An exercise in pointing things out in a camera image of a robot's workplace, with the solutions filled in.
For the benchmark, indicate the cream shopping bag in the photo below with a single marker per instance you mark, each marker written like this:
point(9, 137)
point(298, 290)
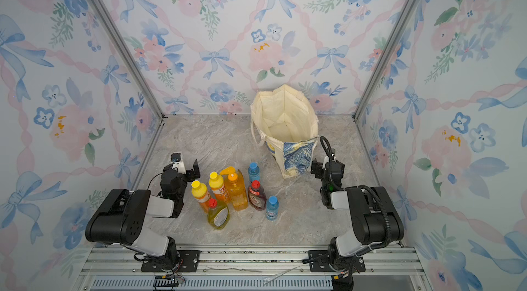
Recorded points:
point(284, 121)

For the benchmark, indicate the orange pump soap bottle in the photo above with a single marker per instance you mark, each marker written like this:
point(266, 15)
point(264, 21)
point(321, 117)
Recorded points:
point(235, 185)

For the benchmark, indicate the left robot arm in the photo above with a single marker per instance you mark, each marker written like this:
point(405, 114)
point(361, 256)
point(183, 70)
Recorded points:
point(121, 216)

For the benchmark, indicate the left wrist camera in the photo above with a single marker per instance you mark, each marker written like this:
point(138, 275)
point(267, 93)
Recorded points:
point(176, 157)

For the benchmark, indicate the yellow-green red cap bottle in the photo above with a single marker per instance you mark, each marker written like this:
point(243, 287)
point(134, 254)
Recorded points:
point(218, 214)

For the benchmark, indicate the yellow cap orange bottle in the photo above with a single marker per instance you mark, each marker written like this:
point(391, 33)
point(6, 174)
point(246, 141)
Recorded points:
point(201, 193)
point(217, 185)

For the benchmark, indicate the dark red Fairy bottle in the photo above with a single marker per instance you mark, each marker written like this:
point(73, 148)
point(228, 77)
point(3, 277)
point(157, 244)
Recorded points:
point(256, 196)

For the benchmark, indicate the corner aluminium post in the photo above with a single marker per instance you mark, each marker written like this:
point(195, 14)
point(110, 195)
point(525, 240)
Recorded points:
point(120, 45)
point(393, 40)

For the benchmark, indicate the blue bottle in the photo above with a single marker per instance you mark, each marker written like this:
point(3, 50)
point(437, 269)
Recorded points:
point(254, 172)
point(272, 208)

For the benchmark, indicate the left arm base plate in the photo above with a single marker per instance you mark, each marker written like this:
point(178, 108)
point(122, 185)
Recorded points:
point(180, 261)

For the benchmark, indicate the right corner aluminium post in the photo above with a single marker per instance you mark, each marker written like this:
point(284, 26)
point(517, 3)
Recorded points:
point(393, 40)

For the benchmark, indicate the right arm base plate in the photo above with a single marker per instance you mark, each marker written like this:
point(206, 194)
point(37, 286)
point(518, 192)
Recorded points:
point(323, 262)

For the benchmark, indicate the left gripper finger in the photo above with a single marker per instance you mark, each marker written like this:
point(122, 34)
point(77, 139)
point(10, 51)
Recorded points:
point(194, 173)
point(178, 165)

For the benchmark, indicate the yellow cap orange bottle left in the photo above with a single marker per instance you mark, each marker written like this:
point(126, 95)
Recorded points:
point(201, 193)

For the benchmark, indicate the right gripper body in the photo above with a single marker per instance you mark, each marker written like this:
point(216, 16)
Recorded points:
point(324, 189)

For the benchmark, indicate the left corner aluminium post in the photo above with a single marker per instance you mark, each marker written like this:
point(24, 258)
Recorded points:
point(120, 45)

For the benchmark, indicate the yellow cap orange bottle right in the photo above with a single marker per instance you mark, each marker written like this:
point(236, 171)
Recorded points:
point(217, 185)

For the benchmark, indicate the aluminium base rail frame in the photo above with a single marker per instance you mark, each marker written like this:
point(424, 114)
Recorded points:
point(256, 267)

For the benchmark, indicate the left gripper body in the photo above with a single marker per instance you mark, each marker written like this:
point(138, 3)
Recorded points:
point(184, 179)

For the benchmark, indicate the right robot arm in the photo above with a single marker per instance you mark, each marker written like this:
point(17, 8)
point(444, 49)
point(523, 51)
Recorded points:
point(375, 223)

